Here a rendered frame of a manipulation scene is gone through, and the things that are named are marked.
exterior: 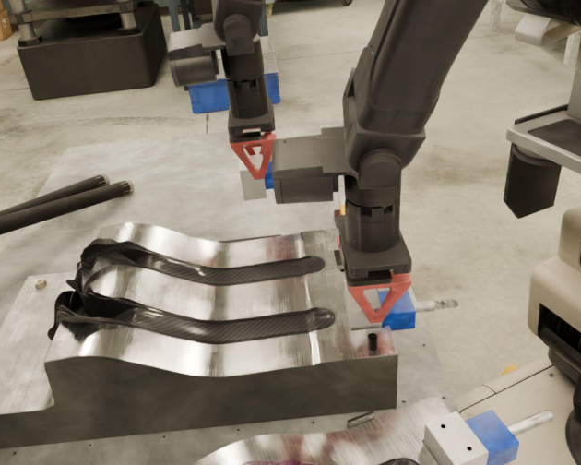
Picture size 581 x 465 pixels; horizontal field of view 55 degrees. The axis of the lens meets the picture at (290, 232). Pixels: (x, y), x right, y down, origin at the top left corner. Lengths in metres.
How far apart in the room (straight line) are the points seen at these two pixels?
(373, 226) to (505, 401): 0.91
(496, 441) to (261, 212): 0.62
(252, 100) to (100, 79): 3.84
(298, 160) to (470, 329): 1.52
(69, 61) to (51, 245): 3.59
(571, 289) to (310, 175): 0.49
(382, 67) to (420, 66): 0.03
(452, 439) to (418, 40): 0.36
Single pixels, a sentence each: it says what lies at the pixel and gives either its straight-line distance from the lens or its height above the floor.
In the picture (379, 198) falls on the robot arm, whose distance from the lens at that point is 0.55.
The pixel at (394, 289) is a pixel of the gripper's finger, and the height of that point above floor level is 0.96.
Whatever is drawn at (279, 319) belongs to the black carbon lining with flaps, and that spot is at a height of 0.88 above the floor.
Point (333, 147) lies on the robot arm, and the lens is 0.53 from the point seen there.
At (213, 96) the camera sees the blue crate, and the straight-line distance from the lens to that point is 3.83.
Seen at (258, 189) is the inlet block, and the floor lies 0.92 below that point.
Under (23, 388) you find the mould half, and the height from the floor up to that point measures 0.86.
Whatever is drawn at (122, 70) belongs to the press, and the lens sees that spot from 4.57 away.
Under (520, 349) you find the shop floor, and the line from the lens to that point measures 1.95.
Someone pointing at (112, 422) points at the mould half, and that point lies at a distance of 0.70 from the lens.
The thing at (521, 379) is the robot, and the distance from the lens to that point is 1.47.
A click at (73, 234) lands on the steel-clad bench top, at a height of 0.80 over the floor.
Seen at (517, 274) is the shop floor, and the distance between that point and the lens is 2.25.
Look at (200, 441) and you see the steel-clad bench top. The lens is 0.69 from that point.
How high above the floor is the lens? 1.34
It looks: 33 degrees down
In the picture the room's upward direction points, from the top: 6 degrees counter-clockwise
